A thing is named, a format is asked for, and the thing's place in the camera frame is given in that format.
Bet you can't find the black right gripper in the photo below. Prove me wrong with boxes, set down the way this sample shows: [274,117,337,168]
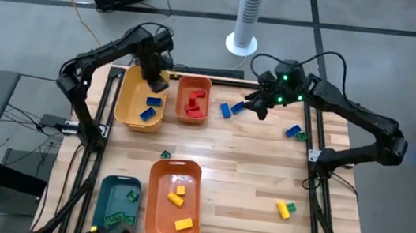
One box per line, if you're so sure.
[242,55,315,126]

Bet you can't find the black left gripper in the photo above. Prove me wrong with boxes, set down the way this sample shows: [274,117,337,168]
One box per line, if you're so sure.
[134,42,176,95]

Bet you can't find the blue rectangular toy brick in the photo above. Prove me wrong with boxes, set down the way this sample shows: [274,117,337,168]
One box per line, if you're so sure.
[218,102,233,120]
[145,96,163,108]
[284,123,303,140]
[230,100,247,116]
[138,106,157,123]

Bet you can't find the long green studded brick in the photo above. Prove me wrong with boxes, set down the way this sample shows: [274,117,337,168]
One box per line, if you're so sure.
[103,209,127,229]

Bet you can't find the yellow rectangular toy block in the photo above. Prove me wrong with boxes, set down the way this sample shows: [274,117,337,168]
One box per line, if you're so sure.
[173,215,196,233]

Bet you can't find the small orange plastic bin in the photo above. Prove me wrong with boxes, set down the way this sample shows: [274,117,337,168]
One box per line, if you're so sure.
[172,73,214,126]

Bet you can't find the yellow plastic bin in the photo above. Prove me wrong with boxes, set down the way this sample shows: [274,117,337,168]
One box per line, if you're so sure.
[113,62,173,135]

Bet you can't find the black power strip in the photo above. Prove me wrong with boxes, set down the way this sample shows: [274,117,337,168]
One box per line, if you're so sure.
[171,62,246,81]

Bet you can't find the white tower fan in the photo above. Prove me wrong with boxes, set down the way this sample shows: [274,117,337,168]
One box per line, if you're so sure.
[223,0,264,59]

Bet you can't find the teal plastic bin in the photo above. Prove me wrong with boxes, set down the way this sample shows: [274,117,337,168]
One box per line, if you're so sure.
[90,172,144,233]

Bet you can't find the large orange plastic bin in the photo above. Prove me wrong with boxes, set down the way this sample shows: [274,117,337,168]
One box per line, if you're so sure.
[142,155,210,233]

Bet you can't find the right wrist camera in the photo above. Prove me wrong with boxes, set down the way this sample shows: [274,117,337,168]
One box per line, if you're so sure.
[258,69,278,89]

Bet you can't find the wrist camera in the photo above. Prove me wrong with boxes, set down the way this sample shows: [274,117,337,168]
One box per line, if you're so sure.
[258,69,278,89]
[153,30,175,54]

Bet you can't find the black aluminium table frame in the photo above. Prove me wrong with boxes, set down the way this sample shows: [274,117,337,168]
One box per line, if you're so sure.
[31,55,387,233]

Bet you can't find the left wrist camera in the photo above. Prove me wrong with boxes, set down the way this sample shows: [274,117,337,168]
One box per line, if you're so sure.
[153,30,175,54]

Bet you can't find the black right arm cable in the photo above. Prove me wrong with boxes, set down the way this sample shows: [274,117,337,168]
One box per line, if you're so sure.
[246,41,354,107]

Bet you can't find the yellow floor cable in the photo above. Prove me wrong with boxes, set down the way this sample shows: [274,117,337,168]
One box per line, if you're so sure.
[32,0,118,62]

